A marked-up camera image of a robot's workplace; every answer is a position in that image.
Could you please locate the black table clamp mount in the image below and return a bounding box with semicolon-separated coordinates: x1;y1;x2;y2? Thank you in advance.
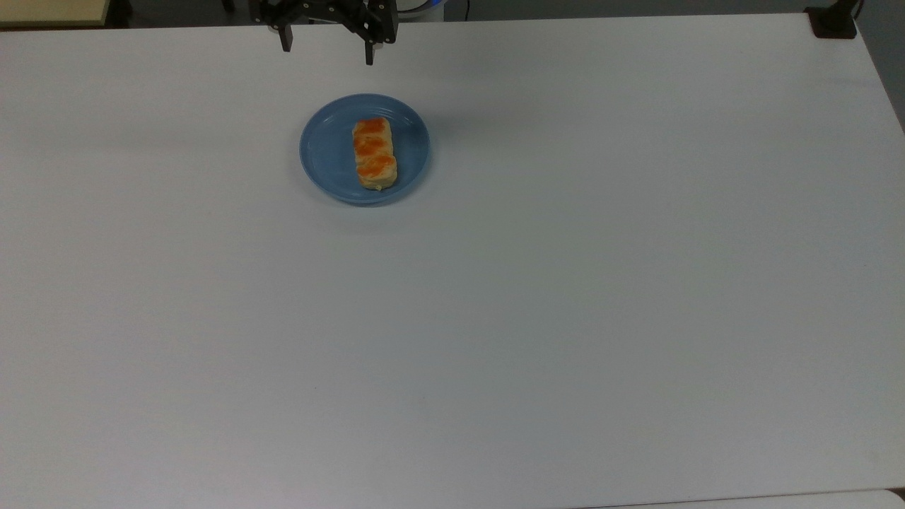
805;0;865;40

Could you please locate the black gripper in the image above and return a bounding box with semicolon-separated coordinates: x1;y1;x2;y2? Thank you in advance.
249;0;400;66

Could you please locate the beige wooden board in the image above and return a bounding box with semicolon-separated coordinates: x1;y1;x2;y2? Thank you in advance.
0;0;112;28

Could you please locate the orange glazed bread loaf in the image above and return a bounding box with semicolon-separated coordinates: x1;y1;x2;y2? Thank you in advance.
352;117;399;192

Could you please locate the blue round plate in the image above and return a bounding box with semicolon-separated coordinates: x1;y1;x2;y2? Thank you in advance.
299;93;431;207

